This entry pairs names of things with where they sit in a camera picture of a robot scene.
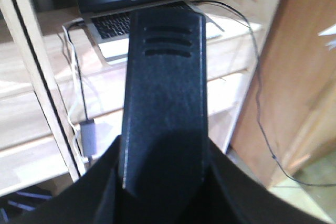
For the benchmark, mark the grey usb adapter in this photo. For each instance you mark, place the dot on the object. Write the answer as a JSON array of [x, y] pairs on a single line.
[[88, 138]]

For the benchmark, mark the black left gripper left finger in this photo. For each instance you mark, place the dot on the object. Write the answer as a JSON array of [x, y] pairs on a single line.
[[93, 198]]

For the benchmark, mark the silver laptop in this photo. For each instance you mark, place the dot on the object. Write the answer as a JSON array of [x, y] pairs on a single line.
[[108, 22]]

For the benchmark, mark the black and orange stapler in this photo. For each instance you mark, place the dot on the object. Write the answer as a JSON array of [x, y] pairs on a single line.
[[165, 132]]

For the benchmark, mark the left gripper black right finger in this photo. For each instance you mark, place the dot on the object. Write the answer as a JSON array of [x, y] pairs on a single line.
[[240, 199]]

